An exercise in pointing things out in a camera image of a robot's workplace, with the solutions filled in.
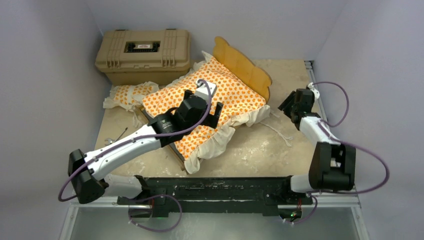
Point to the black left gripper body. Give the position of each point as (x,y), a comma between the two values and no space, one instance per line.
(211,119)

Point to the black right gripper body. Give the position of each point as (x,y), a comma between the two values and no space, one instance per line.
(288,106)

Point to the orange patterned white blanket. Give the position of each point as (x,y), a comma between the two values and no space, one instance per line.
(245,141)

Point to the wooden pet bed frame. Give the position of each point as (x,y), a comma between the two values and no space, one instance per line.
(242,66)

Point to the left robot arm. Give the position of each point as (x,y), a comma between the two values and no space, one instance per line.
(87,171)

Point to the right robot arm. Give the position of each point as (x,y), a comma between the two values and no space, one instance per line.
(332,166)

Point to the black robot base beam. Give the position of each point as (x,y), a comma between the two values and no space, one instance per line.
(239,195)

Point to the tan plastic tool case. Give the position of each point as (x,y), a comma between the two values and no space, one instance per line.
(130,57)

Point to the yellow black screwdriver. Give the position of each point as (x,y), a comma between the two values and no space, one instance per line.
(121,134)

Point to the small orange patterned pillow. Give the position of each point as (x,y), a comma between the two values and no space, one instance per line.
(127,96)

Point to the silver open-end wrench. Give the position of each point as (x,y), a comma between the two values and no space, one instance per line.
(108,141)

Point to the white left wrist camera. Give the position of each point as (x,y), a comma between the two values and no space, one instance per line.
(205,89)

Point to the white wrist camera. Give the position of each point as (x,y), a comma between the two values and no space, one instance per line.
(205,89)
(311,87)

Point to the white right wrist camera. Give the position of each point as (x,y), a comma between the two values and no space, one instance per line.
(311,87)

